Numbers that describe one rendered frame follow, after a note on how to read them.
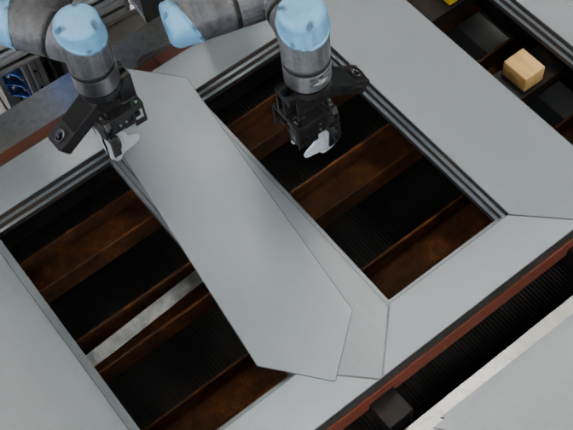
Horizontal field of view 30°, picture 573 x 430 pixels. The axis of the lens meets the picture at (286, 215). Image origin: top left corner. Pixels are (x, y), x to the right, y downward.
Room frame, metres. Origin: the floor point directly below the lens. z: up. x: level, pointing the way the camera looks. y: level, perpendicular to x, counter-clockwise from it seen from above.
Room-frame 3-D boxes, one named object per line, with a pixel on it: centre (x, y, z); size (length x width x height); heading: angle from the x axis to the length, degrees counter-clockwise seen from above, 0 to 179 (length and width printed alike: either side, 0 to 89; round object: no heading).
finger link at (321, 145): (1.00, -0.07, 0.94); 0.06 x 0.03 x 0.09; 120
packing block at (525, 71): (1.21, -0.48, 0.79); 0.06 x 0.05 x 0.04; 31
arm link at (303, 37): (1.02, -0.06, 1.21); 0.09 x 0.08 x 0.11; 14
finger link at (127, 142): (1.10, 0.26, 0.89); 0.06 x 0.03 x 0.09; 121
